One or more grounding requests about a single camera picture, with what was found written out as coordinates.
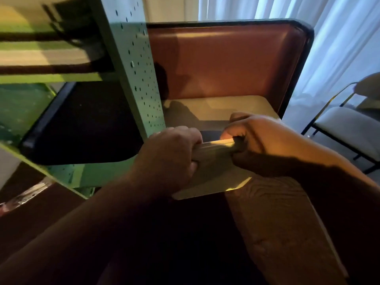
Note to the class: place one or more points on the person's right hand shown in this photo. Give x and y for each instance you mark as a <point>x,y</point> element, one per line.
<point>261,142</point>

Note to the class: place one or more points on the person's left hand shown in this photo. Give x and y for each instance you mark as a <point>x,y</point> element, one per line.
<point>166,160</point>

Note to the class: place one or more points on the grey white tray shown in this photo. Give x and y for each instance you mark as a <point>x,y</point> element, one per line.
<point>213,178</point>

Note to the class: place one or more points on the black tray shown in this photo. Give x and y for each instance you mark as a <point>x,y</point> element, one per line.
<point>86,124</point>

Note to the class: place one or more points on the green perforated metal shelf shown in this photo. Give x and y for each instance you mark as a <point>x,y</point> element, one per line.
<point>130,71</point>

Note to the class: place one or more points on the person's right forearm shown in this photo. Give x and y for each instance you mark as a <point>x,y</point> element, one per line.
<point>341,204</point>

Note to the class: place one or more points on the person's left forearm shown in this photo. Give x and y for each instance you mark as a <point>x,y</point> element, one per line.
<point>83,237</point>

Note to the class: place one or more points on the white cushioned metal chair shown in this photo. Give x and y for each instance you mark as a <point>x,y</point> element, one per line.
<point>350,127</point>

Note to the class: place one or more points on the small clear plastic scrap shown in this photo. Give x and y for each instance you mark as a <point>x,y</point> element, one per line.
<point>26,195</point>

